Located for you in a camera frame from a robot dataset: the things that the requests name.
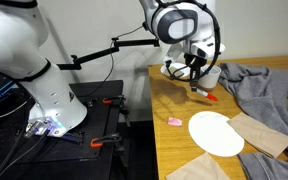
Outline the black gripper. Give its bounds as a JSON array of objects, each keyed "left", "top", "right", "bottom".
[{"left": 183, "top": 54, "right": 208, "bottom": 92}]

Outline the grey marker pen red cap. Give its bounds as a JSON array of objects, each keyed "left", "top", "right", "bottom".
[{"left": 194, "top": 87, "right": 219, "bottom": 102}]

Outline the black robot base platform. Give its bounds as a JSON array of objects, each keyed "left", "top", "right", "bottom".
[{"left": 0, "top": 79, "right": 132, "bottom": 180}]

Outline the white ceramic mug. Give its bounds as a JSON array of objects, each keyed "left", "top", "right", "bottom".
[{"left": 197, "top": 64, "right": 222, "bottom": 92}]

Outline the small white plate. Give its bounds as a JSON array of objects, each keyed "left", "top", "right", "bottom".
[{"left": 160, "top": 62, "right": 192, "bottom": 80}]

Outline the small folded brown napkin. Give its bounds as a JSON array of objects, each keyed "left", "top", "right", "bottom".
[{"left": 165, "top": 65, "right": 186, "bottom": 81}]

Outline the pink sugar packet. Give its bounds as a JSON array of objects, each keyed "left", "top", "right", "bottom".
[{"left": 167, "top": 116, "right": 183, "bottom": 128}]

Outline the large white plate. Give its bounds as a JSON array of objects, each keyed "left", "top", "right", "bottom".
[{"left": 187, "top": 110, "right": 245, "bottom": 158}]

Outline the grey fabric garment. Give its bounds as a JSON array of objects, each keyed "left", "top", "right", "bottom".
[{"left": 218, "top": 62, "right": 288, "bottom": 180}]

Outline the large brown paper napkin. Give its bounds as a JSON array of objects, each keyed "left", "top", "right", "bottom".
[
  {"left": 226, "top": 111, "right": 288, "bottom": 159},
  {"left": 165, "top": 151, "right": 232, "bottom": 180}
]

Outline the thin black camera cable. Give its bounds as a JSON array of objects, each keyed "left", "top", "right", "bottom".
[{"left": 83, "top": 25, "right": 145, "bottom": 98}]

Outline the orange handled black clamp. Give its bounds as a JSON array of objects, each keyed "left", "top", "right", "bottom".
[
  {"left": 102, "top": 94, "right": 128, "bottom": 108},
  {"left": 90, "top": 133, "right": 123, "bottom": 150}
]

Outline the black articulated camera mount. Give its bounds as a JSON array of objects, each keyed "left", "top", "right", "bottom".
[{"left": 56, "top": 37, "right": 161, "bottom": 71}]

